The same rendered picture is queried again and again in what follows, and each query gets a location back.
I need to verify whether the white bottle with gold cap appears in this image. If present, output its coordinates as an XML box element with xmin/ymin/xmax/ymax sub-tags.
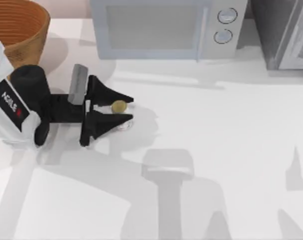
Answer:
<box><xmin>95</xmin><ymin>100</ymin><xmax>135</xmax><ymax>132</ymax></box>

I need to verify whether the brown ribbed basket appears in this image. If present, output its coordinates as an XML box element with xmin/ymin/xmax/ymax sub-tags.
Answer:
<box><xmin>0</xmin><ymin>0</ymin><xmax>51</xmax><ymax>74</ymax></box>

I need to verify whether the microwave oven door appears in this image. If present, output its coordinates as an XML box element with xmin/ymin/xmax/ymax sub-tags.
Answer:
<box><xmin>90</xmin><ymin>0</ymin><xmax>212</xmax><ymax>61</ymax></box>

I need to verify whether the pale microwave oven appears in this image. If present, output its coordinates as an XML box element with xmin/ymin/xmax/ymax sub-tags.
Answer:
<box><xmin>89</xmin><ymin>0</ymin><xmax>249</xmax><ymax>63</ymax></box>

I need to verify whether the round microwave knob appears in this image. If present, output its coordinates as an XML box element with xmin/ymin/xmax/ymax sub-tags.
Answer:
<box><xmin>213</xmin><ymin>28</ymin><xmax>234</xmax><ymax>46</ymax></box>
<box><xmin>217</xmin><ymin>7</ymin><xmax>239</xmax><ymax>25</ymax></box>

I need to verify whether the grey cabinet with dark inside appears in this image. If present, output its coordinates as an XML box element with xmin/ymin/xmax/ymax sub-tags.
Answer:
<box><xmin>250</xmin><ymin>0</ymin><xmax>303</xmax><ymax>71</ymax></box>

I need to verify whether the microwave door handle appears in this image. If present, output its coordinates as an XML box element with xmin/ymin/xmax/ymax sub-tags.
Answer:
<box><xmin>196</xmin><ymin>6</ymin><xmax>209</xmax><ymax>63</ymax></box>

